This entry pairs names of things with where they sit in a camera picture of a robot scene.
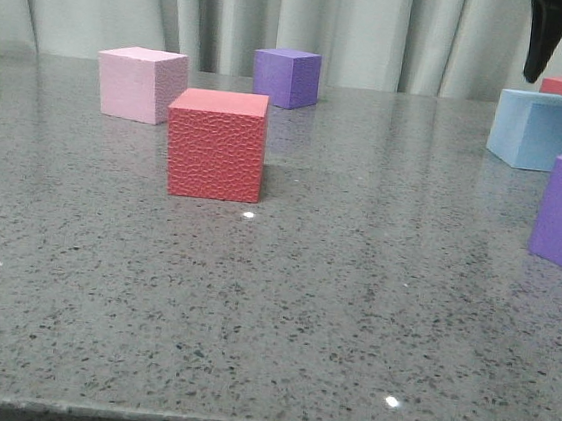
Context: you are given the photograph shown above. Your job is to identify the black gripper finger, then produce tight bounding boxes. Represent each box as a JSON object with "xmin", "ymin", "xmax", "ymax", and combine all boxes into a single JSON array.
[{"xmin": 523, "ymin": 0, "xmax": 562, "ymax": 82}]

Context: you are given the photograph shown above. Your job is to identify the grey curtain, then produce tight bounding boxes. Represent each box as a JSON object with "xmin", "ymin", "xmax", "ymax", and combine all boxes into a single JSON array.
[{"xmin": 0, "ymin": 0, "xmax": 562, "ymax": 111}]

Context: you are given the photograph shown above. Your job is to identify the purple foam cube rear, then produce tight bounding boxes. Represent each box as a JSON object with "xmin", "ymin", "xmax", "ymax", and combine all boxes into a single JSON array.
[{"xmin": 252, "ymin": 48, "xmax": 322, "ymax": 110}]

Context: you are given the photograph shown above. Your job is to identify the red textured foam cube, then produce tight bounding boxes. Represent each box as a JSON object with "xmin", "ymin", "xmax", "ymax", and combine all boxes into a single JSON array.
[{"xmin": 167, "ymin": 88, "xmax": 269, "ymax": 203}]

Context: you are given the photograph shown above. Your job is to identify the pink foam cube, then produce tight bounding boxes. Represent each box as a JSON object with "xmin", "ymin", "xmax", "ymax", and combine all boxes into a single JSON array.
[{"xmin": 98, "ymin": 46, "xmax": 189, "ymax": 125}]

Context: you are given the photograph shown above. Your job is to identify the light blue foam cube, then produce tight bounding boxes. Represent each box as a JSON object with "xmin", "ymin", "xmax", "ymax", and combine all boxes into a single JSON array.
[{"xmin": 486, "ymin": 88, "xmax": 562, "ymax": 172}]

